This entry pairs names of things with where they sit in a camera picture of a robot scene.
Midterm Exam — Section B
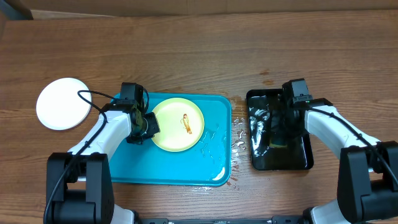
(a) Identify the yellow plate with ketchup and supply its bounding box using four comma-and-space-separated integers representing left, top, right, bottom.
152, 98, 205, 152

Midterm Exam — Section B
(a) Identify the yellow green sponge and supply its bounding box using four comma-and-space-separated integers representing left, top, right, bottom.
269, 137, 288, 148

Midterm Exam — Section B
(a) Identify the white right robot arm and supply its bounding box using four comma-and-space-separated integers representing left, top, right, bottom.
271, 98, 397, 223

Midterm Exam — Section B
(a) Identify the cardboard back panel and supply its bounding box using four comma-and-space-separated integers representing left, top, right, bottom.
22, 0, 397, 16

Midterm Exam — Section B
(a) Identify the teal plastic tray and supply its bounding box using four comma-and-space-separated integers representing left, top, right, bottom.
109, 93, 232, 186

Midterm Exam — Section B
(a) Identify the black water tray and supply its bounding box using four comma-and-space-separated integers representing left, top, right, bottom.
246, 89, 314, 170

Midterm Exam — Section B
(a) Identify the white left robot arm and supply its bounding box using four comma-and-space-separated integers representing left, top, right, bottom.
43, 103, 160, 223

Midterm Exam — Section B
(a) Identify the white plate with ketchup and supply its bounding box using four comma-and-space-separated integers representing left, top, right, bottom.
35, 78, 91, 131

